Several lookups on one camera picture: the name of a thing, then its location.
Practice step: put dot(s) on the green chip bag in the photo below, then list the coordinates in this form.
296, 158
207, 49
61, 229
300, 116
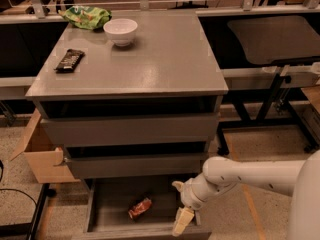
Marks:
86, 17

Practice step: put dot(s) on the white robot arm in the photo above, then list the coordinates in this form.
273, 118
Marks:
299, 179

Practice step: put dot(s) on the grey open bottom drawer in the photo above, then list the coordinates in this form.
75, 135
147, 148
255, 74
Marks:
111, 198

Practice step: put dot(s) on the brown cardboard box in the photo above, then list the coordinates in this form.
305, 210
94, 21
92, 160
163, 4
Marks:
44, 159

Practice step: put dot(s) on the grey drawer cabinet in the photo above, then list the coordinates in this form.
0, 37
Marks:
169, 69

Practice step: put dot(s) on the grey top drawer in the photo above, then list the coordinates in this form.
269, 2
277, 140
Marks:
131, 130

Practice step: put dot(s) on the dark chocolate bar wrapper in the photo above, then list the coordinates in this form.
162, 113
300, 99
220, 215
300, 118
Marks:
70, 61

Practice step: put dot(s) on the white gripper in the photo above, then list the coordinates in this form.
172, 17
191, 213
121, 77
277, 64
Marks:
188, 191

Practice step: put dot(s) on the grey middle drawer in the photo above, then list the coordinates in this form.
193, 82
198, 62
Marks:
127, 166

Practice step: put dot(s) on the white ceramic bowl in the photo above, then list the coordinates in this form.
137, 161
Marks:
121, 31

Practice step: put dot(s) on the grey metal railing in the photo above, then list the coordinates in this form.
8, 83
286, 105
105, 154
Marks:
160, 0

